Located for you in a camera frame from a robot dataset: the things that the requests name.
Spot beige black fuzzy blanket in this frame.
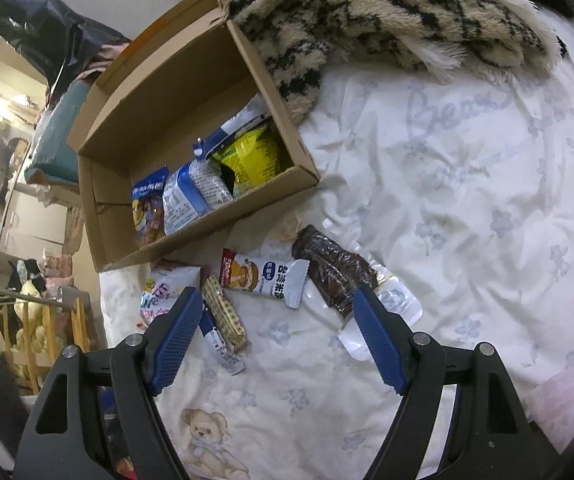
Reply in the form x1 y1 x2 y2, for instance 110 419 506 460
217 0 568 126

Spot red white snack bar packet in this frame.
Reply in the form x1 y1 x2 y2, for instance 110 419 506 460
219 248 311 309

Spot white bear print bedsheet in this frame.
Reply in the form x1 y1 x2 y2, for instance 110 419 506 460
99 55 574 480

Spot clear chocolate cake packet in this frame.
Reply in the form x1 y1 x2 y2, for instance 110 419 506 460
292 225 423 361

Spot blue white stick packet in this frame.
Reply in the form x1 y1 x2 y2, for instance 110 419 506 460
198 310 245 376

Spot white pink snack packet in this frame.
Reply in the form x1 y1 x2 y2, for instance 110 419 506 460
139 260 203 328

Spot white kitchen cabinet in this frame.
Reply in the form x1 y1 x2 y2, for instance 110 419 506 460
0 187 70 261

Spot teal upholstered chair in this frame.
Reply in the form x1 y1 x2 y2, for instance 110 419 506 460
24 80 92 186

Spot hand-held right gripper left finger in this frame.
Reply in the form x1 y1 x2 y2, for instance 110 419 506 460
12 286 204 480

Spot yellow plush toy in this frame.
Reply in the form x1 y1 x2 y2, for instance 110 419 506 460
9 280 50 361

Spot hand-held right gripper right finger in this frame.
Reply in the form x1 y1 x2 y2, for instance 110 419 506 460
352 285 563 480

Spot yellow snack bag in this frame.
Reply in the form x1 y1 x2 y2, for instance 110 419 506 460
192 92 280 198

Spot brown cardboard box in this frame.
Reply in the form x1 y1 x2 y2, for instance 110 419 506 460
66 0 322 273

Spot yellow checkered wafer bar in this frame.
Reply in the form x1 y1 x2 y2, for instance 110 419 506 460
202 275 248 353

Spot pink floral cloth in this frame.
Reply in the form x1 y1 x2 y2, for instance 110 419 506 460
522 372 574 453

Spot blue white snack packet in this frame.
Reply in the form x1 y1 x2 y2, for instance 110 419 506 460
163 161 233 236

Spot black plastic bag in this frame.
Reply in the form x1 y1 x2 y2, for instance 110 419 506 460
0 0 132 96

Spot blue cartoon snack packet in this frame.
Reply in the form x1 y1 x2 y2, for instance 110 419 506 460
131 166 170 246

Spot wooden rack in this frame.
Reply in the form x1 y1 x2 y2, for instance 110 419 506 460
0 270 92 396

